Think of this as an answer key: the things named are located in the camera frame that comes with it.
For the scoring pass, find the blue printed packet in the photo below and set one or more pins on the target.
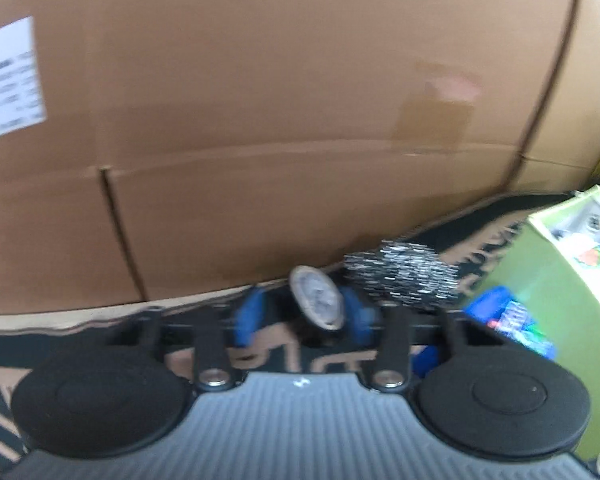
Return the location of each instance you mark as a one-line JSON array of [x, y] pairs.
[[515, 320]]

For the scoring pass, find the lime green cardboard box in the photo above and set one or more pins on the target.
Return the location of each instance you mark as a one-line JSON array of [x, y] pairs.
[[540, 320]]

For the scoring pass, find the small jar with round lid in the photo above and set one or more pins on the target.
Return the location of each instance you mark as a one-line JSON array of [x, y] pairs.
[[316, 300]]

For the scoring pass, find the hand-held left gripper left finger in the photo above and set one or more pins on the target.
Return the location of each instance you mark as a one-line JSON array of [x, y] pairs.
[[247, 317]]

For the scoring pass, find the large brown cardboard box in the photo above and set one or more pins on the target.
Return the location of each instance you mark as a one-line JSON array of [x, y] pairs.
[[280, 125]]

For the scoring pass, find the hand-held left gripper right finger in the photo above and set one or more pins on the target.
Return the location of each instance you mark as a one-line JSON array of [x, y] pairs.
[[360, 317]]

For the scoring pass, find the brown patterned blanket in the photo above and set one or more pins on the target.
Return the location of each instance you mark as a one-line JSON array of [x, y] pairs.
[[480, 240]]

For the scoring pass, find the white paper label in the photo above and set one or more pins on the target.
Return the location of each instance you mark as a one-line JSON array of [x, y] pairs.
[[10, 80]]

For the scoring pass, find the steel wool scrubber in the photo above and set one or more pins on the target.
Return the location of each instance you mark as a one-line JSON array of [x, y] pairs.
[[400, 275]]

